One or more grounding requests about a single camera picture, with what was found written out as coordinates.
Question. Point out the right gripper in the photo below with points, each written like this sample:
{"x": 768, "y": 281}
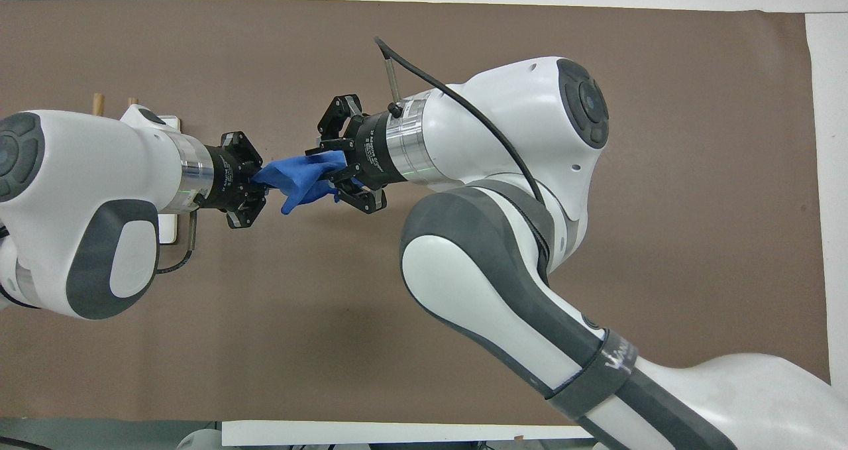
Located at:
{"x": 368, "y": 152}

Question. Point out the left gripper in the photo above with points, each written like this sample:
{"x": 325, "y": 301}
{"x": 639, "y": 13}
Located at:
{"x": 225, "y": 178}

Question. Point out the blue towel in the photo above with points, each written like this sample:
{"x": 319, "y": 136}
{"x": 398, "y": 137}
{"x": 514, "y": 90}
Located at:
{"x": 301, "y": 175}

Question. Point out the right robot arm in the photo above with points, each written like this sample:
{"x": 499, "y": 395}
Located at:
{"x": 503, "y": 284}

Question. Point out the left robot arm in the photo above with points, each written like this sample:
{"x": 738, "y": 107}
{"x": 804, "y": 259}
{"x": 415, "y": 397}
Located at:
{"x": 86, "y": 171}

